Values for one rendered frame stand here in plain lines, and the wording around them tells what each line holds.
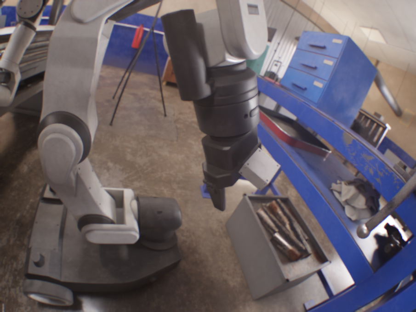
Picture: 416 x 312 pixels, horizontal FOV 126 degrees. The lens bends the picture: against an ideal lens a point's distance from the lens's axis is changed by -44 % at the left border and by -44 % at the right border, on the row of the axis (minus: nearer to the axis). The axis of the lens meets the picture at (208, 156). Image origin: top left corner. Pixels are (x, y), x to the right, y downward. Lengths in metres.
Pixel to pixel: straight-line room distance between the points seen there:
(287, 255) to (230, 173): 0.75
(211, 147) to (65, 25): 0.33
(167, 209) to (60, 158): 0.42
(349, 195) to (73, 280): 0.92
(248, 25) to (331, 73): 0.76
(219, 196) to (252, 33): 0.23
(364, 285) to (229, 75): 0.52
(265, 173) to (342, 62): 0.79
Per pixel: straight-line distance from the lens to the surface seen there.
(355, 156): 0.54
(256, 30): 0.21
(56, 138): 0.43
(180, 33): 0.19
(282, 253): 0.97
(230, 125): 0.23
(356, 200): 0.62
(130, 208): 0.68
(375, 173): 0.51
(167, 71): 3.79
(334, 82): 0.95
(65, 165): 0.46
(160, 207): 0.69
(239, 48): 0.19
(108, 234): 0.66
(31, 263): 0.77
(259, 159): 0.27
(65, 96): 0.44
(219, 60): 0.21
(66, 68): 0.42
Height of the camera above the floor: 0.88
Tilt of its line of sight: 29 degrees down
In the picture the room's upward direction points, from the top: 23 degrees clockwise
